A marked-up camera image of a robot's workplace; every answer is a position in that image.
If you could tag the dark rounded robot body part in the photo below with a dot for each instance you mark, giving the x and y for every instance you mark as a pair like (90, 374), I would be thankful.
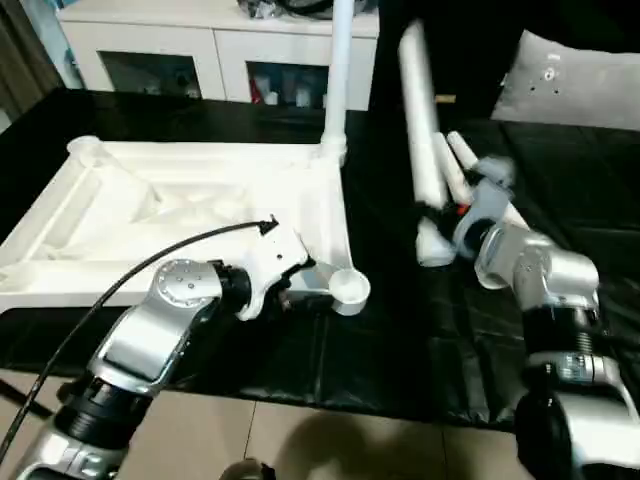
(250, 472)

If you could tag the black box with gold label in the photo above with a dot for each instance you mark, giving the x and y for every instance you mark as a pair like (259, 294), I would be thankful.
(475, 50)

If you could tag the black metal table frame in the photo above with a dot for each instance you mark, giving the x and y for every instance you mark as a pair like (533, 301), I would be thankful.
(25, 400)

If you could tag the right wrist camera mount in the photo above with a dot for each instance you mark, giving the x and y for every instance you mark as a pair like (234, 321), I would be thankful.
(490, 200)

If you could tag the white plastic table top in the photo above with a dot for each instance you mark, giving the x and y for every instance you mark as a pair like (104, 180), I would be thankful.
(200, 165)

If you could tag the white plastic table leg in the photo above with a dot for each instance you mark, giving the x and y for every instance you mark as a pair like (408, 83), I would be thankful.
(422, 125)
(462, 150)
(452, 165)
(337, 75)

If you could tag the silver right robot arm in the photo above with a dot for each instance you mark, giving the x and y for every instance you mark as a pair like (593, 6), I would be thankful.
(550, 280)

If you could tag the white cabinet with glass doors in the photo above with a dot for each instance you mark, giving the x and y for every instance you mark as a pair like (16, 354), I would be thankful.
(210, 50)

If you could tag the grey round container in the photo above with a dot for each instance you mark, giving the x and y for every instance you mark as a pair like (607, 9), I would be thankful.
(305, 7)

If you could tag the grey cushion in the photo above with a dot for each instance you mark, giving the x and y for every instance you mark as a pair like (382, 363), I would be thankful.
(575, 85)

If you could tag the brown curtain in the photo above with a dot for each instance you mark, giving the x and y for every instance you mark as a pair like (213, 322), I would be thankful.
(25, 50)

